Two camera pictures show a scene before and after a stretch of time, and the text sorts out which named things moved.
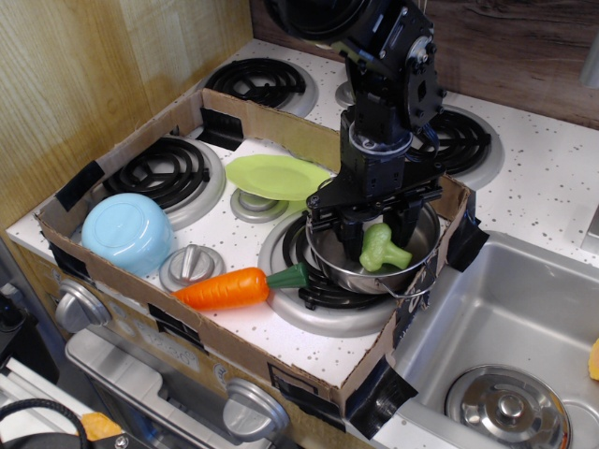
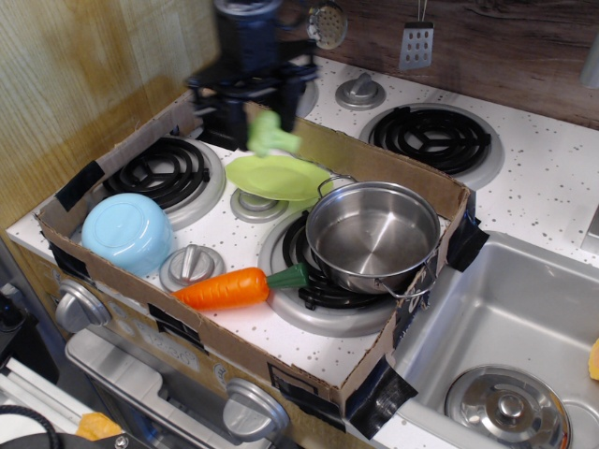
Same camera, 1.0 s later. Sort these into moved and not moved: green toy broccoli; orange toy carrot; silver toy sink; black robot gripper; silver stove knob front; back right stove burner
Moved: black robot gripper; green toy broccoli
Not moved: silver toy sink; back right stove burner; silver stove knob front; orange toy carrot
